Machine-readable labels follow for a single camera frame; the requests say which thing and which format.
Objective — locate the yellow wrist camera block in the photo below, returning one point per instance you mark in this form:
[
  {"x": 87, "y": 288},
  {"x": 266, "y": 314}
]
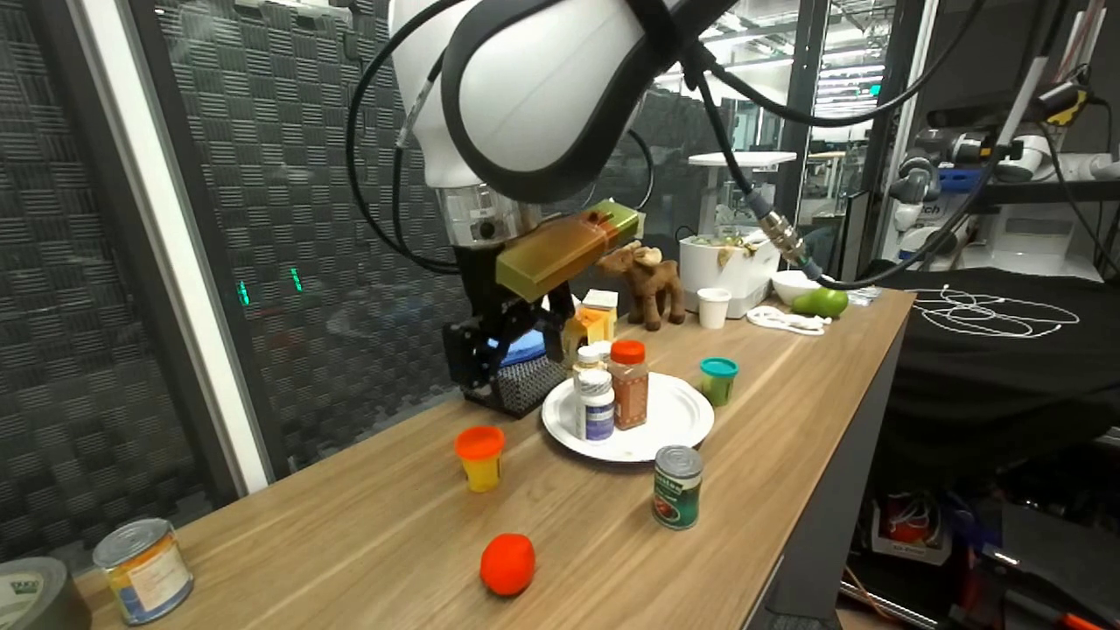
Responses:
[{"x": 564, "y": 247}]

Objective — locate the green fruit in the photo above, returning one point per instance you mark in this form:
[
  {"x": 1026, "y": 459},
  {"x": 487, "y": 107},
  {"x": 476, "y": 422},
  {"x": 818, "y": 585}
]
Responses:
[{"x": 819, "y": 301}]

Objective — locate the blue folded cloth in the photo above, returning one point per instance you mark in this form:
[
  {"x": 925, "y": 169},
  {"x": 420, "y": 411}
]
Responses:
[{"x": 527, "y": 347}]

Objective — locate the brown plush moose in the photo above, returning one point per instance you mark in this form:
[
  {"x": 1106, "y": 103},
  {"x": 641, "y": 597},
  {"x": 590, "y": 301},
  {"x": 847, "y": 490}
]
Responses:
[{"x": 657, "y": 286}]

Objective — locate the green label supplement bottle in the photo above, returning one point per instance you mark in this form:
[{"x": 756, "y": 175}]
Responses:
[{"x": 590, "y": 357}]

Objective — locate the orange lid yellow tub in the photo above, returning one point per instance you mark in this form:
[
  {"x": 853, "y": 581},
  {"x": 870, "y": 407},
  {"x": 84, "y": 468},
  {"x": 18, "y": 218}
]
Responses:
[{"x": 476, "y": 454}]

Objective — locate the white blue label bottle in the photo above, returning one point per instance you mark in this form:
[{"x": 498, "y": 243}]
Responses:
[{"x": 597, "y": 405}]

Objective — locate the white paper cup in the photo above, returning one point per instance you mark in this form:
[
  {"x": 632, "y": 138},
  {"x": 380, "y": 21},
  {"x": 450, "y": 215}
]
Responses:
[{"x": 711, "y": 305}]

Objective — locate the orange ball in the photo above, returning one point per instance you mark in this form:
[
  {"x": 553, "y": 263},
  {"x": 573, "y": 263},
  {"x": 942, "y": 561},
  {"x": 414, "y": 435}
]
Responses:
[{"x": 510, "y": 564}]

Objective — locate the teal lid green tub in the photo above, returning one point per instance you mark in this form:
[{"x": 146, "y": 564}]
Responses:
[{"x": 716, "y": 380}]

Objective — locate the open yellow cardboard box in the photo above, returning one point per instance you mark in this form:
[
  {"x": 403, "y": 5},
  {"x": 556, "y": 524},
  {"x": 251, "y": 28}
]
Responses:
[{"x": 590, "y": 324}]

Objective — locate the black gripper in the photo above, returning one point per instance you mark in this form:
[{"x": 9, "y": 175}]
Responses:
[{"x": 476, "y": 344}]

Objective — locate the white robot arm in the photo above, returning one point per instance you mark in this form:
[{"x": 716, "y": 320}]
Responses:
[{"x": 518, "y": 103}]

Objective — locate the blue label tin can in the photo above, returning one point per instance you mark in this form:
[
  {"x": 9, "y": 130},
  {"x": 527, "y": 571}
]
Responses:
[{"x": 146, "y": 568}]

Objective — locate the green label tin can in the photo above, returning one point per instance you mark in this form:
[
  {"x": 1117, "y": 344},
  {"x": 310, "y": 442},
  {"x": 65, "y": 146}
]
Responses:
[{"x": 678, "y": 483}]

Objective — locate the white bowl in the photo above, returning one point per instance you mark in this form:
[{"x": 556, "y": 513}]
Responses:
[{"x": 787, "y": 286}]

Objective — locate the grey foam block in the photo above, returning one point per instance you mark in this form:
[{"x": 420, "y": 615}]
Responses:
[{"x": 521, "y": 387}]

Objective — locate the white paper plate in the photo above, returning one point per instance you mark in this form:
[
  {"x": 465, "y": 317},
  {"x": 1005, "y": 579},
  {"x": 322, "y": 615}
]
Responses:
[{"x": 678, "y": 413}]

